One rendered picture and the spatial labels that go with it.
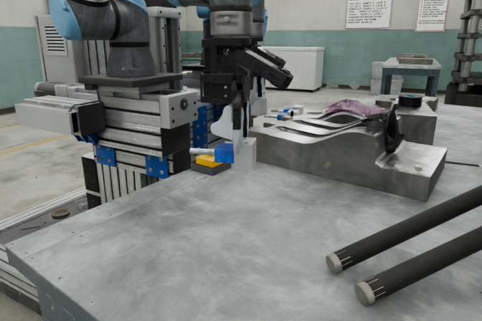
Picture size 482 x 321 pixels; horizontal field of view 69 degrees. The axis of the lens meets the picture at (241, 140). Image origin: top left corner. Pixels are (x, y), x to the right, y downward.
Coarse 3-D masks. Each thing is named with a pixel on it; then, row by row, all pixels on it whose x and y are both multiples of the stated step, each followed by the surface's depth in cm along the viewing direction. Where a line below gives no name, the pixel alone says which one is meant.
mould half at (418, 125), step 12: (408, 108) 124; (420, 108) 124; (324, 120) 124; (336, 120) 123; (348, 120) 122; (408, 120) 115; (420, 120) 114; (432, 120) 113; (408, 132) 116; (420, 132) 115; (432, 132) 114; (432, 144) 115
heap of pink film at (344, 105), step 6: (336, 102) 137; (342, 102) 136; (348, 102) 125; (354, 102) 135; (360, 102) 137; (330, 108) 130; (336, 108) 127; (342, 108) 125; (348, 108) 125; (354, 108) 126; (360, 108) 124; (366, 108) 133; (372, 108) 130; (378, 108) 129; (384, 108) 131; (330, 114) 127; (366, 114) 123; (372, 114) 124
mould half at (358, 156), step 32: (256, 128) 105; (320, 128) 108; (352, 128) 89; (256, 160) 104; (288, 160) 97; (320, 160) 91; (352, 160) 86; (384, 160) 86; (416, 160) 87; (416, 192) 79
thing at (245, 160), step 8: (224, 144) 71; (232, 144) 71; (248, 144) 66; (192, 152) 71; (200, 152) 70; (208, 152) 70; (216, 152) 68; (224, 152) 68; (232, 152) 67; (240, 152) 67; (248, 152) 67; (216, 160) 69; (224, 160) 68; (232, 160) 68; (240, 160) 67; (248, 160) 67; (240, 168) 68; (248, 168) 67
